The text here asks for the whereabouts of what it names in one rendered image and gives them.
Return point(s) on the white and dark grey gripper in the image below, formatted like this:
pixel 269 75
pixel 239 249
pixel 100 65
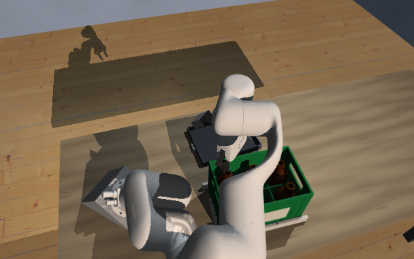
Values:
pixel 228 147

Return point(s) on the green bottle crate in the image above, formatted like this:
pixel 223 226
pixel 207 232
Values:
pixel 275 211

